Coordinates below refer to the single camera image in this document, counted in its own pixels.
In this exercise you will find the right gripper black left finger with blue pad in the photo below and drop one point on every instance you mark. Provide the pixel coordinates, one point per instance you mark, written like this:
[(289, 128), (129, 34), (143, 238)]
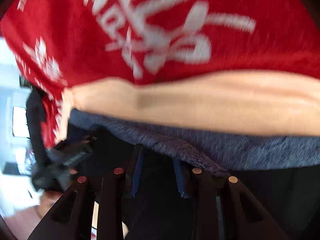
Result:
[(71, 216)]

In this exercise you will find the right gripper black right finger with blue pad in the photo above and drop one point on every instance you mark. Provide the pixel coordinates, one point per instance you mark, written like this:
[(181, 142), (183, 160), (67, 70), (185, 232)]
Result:
[(223, 208)]

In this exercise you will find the black pants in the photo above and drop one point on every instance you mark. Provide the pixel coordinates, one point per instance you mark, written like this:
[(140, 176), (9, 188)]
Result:
[(217, 153)]

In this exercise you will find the person's left hand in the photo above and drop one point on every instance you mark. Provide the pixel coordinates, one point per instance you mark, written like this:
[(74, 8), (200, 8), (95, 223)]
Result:
[(48, 198)]

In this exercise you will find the cream seat cushion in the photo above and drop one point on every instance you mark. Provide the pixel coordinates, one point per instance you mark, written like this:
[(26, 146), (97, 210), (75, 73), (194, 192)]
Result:
[(253, 102)]

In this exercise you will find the red blanket, white characters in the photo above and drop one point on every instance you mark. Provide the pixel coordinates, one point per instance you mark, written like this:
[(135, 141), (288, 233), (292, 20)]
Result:
[(59, 44)]

